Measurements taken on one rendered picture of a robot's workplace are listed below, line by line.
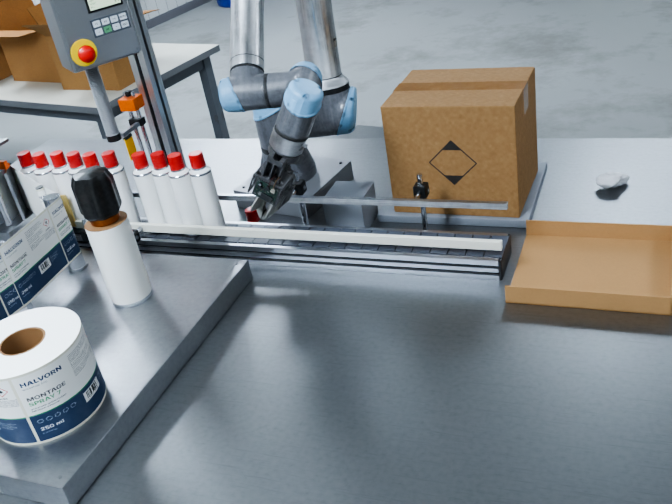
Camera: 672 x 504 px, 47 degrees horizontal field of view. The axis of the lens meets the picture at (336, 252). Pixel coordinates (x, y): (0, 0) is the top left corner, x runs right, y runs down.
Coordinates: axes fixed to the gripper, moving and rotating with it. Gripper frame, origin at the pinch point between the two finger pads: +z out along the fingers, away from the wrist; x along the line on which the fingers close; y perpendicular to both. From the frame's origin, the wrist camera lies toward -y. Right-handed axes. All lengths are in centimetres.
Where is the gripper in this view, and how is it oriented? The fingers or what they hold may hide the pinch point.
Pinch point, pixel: (264, 212)
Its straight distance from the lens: 180.9
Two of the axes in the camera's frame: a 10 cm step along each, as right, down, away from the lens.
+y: -3.5, 5.3, -7.8
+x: 8.8, 4.7, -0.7
